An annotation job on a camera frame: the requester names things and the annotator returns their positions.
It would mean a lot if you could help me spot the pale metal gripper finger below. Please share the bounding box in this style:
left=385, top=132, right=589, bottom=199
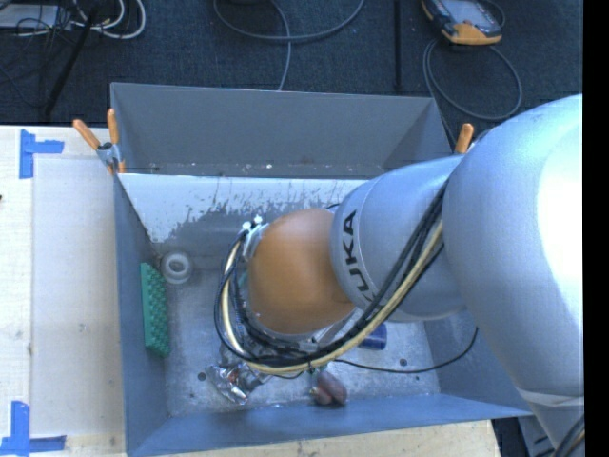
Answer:
left=221, top=380, right=251, bottom=406
left=206, top=363, right=239, bottom=386

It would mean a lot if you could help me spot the dark green flat block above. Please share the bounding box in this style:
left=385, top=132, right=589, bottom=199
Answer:
left=139, top=261, right=172, bottom=358

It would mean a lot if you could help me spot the brown oblong toy food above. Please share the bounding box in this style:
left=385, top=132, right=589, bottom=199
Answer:
left=308, top=369, right=349, bottom=407

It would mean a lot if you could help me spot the blue small block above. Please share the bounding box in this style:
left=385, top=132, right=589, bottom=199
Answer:
left=359, top=323, right=389, bottom=352

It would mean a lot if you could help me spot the pale wood board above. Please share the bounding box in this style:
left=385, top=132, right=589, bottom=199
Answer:
left=29, top=153, right=126, bottom=441

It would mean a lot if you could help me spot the grey metal bin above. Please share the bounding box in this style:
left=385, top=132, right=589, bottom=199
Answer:
left=108, top=82, right=534, bottom=457

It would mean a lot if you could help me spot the white translucent ring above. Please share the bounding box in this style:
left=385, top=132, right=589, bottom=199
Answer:
left=160, top=250, right=194, bottom=286

